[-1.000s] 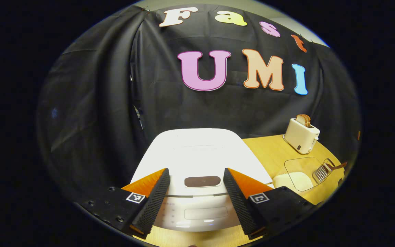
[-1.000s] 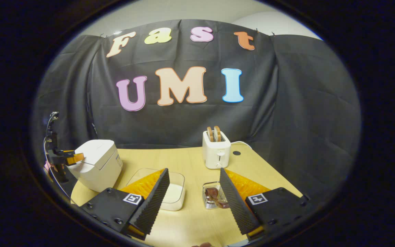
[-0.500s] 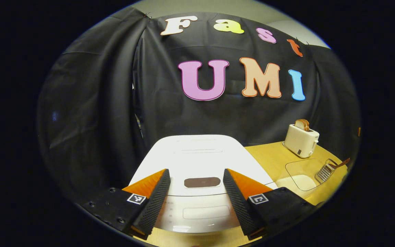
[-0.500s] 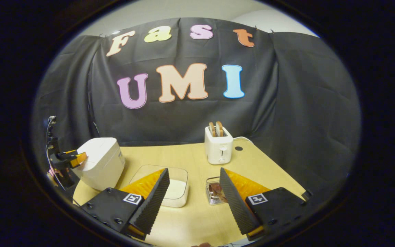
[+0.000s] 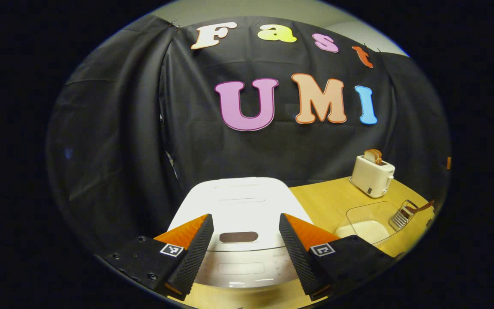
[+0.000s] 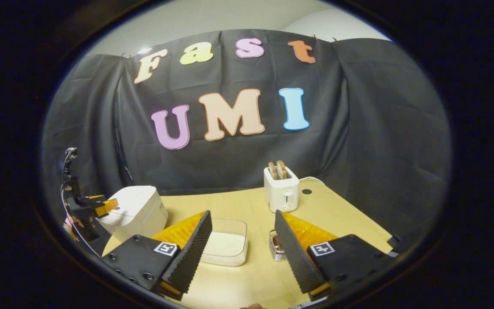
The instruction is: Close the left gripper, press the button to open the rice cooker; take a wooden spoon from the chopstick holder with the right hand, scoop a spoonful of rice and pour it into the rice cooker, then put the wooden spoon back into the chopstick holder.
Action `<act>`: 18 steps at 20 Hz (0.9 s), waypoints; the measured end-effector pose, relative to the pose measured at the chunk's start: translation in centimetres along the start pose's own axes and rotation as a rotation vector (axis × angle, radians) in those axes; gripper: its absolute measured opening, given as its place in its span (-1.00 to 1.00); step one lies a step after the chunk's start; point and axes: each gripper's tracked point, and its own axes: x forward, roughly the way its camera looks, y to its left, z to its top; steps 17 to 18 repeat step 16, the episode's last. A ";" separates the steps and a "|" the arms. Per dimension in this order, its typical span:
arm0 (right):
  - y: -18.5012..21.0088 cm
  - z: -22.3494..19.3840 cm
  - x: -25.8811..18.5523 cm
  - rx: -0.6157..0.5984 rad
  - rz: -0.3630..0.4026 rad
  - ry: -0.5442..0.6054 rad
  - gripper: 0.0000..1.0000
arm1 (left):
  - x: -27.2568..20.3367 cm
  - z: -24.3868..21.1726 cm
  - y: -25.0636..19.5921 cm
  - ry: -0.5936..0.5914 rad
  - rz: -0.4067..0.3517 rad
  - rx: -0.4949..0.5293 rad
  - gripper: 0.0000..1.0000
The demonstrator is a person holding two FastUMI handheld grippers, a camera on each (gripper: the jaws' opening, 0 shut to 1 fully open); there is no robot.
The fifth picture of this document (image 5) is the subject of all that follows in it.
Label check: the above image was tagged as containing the clear chopstick holder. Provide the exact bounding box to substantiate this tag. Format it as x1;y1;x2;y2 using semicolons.
389;200;419;229

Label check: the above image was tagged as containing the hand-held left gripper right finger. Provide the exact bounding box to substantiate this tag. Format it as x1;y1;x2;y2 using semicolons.
279;213;395;301

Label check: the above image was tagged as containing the white rice cooker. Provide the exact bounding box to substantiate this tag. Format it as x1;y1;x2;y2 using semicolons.
168;177;314;289

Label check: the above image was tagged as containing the black backdrop cloth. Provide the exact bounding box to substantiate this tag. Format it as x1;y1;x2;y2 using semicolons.
46;15;452;241

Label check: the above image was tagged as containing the brown wooden spoon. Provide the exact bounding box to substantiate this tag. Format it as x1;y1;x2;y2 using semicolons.
404;200;435;217

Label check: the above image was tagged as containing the white toaster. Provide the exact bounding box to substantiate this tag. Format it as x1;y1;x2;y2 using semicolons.
350;155;396;198

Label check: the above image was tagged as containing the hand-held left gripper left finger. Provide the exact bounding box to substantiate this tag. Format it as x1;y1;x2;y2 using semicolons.
103;214;214;300

